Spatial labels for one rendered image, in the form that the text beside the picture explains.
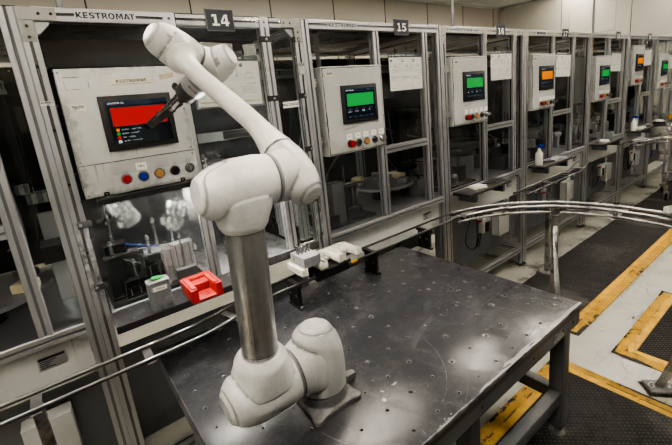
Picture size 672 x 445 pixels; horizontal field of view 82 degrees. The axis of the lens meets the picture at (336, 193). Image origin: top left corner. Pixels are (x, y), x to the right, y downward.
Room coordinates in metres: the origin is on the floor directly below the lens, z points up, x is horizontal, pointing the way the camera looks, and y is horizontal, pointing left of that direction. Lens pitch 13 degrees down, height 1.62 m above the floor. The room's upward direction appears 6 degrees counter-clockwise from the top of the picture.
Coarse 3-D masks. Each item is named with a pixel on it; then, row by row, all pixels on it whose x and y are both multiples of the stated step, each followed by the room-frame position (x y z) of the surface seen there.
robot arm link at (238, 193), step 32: (224, 160) 0.91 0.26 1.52; (256, 160) 0.92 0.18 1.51; (192, 192) 0.88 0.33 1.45; (224, 192) 0.84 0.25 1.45; (256, 192) 0.88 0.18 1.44; (224, 224) 0.87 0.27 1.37; (256, 224) 0.88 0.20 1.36; (256, 256) 0.90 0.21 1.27; (256, 288) 0.90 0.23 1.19; (256, 320) 0.91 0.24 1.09; (256, 352) 0.91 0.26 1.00; (288, 352) 1.02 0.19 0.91; (224, 384) 0.92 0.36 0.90; (256, 384) 0.89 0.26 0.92; (288, 384) 0.93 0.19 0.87; (256, 416) 0.87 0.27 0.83
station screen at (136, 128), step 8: (112, 104) 1.46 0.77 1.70; (120, 104) 1.47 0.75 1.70; (128, 104) 1.49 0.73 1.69; (136, 104) 1.50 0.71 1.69; (144, 104) 1.52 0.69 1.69; (152, 104) 1.54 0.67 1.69; (160, 104) 1.55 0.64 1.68; (112, 120) 1.45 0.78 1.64; (168, 120) 1.56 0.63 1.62; (112, 128) 1.45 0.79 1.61; (120, 128) 1.46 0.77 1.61; (128, 128) 1.48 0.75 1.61; (136, 128) 1.49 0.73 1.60; (144, 128) 1.51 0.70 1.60; (160, 128) 1.54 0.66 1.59; (168, 128) 1.56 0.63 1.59; (120, 136) 1.46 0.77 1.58; (128, 136) 1.47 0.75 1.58; (136, 136) 1.49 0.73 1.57; (144, 136) 1.51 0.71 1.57; (152, 136) 1.52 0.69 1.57; (160, 136) 1.54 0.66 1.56; (168, 136) 1.56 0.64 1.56; (120, 144) 1.46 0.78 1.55
